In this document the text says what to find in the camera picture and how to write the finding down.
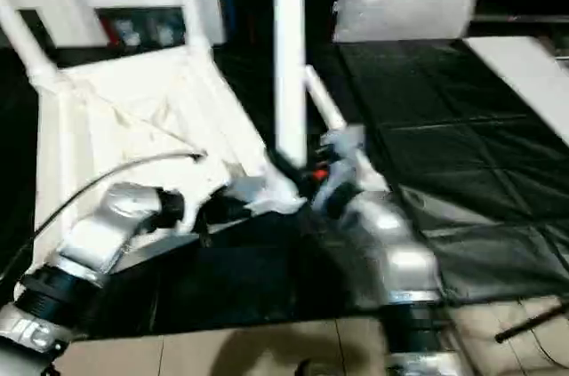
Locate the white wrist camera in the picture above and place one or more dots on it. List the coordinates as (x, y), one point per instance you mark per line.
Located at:
(222, 189)
(342, 147)

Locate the black stand leg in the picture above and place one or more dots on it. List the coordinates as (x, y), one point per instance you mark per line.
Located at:
(532, 321)

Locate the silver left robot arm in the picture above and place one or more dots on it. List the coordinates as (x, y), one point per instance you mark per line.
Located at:
(80, 252)

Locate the grey cushion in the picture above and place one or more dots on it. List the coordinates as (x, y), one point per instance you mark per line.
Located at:
(404, 1)

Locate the white flat sheet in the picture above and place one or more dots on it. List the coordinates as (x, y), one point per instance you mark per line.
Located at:
(524, 78)

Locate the black work mat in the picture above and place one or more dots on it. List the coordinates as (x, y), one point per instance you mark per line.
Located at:
(462, 145)

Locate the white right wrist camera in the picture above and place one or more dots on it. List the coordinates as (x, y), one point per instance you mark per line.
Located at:
(342, 147)

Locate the white plastic table top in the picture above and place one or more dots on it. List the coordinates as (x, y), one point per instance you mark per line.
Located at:
(124, 118)

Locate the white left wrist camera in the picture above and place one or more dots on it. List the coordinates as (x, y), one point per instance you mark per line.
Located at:
(222, 189)

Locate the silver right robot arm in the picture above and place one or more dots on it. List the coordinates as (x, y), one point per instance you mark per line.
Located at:
(382, 252)

